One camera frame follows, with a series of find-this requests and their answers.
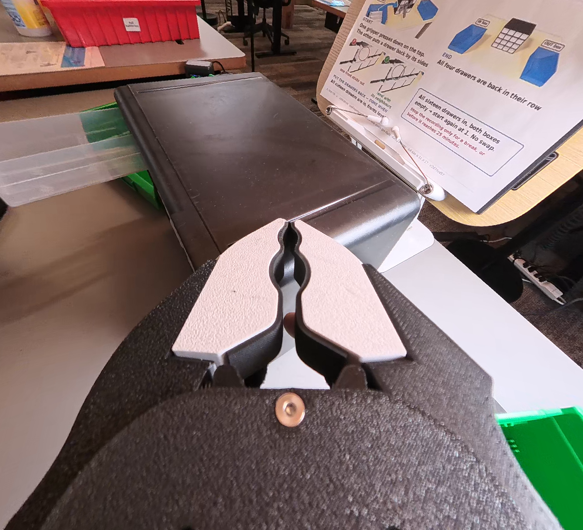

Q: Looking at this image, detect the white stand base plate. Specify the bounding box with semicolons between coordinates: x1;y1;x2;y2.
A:
377;216;436;274

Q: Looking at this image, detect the instruction sheet on wooden board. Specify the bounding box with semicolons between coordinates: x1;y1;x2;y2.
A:
315;0;583;227

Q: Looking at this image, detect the white page holder bar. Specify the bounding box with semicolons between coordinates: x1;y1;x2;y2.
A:
326;104;446;202

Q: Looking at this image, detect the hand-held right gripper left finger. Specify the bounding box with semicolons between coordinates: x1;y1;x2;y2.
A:
172;218;292;366

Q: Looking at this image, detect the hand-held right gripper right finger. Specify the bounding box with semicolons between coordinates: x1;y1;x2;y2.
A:
291;218;408;364

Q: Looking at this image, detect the white power strip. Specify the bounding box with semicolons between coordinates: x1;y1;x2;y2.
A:
507;251;568;304

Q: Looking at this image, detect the clear plastic drawer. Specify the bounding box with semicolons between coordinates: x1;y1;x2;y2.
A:
0;110;153;208

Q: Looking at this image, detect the blue card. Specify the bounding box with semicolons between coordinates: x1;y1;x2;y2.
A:
60;46;88;69

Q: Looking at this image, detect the red ribbed bin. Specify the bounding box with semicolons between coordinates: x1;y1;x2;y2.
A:
33;0;202;49

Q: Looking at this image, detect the wooden side table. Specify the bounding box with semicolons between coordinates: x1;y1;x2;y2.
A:
0;15;247;93

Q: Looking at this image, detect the green storage bin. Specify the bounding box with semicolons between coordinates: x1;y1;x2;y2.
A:
494;406;583;530
80;102;162;211

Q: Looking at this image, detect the printed paper sheet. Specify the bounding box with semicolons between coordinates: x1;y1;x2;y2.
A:
0;40;68;80

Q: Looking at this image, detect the black drawer cabinet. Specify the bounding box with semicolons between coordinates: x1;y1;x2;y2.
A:
114;72;422;273

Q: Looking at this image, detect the grey desk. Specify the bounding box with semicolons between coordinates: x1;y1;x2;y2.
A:
0;86;583;510

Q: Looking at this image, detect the printed instruction sheet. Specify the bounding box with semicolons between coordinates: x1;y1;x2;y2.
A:
321;0;583;214

